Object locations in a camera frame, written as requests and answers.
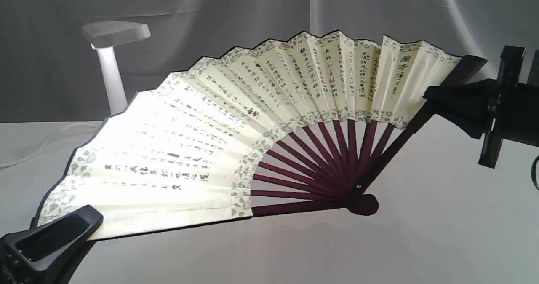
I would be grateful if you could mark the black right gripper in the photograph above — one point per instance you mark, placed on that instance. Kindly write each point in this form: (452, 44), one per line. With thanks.
(511, 107)

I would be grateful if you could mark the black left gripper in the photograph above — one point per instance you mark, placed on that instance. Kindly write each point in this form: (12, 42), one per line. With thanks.
(44, 249)

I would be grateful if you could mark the folding paper fan dark ribs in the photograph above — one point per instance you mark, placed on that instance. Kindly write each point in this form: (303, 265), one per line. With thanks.
(285, 127)

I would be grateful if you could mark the white desk lamp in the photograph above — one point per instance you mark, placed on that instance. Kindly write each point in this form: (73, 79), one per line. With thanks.
(104, 36)

